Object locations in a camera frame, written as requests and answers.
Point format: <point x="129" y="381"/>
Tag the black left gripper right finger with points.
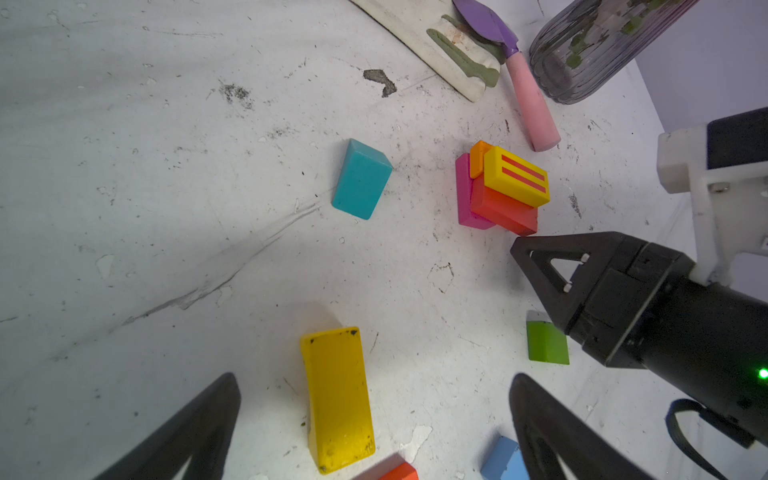
<point x="550" y="436"/>

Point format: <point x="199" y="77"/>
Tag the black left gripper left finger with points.
<point x="194" y="441"/>

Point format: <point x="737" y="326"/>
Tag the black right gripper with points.
<point x="631" y="304"/>

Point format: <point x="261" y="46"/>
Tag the red wood block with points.
<point x="502" y="210"/>

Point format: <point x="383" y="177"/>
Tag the magenta wood block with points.
<point x="464" y="184"/>

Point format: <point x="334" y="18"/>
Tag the yellow red striped block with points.
<point x="514" y="177"/>

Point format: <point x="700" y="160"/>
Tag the orange wood block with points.
<point x="477" y="156"/>

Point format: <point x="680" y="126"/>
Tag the green wood block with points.
<point x="546" y="343"/>

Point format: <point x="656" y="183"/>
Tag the light blue wood block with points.
<point x="505" y="462"/>

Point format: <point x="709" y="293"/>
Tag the yellow wood block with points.
<point x="341" y="429"/>

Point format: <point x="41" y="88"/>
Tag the red orange flat block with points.
<point x="393" y="467"/>

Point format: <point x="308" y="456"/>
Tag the teal wood block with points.
<point x="364" y="175"/>

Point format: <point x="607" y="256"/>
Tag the purple glass vase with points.
<point x="588" y="42"/>

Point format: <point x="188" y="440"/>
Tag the beige dirty cloth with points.
<point x="438" y="34"/>

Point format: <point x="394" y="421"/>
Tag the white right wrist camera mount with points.
<point x="722" y="165"/>

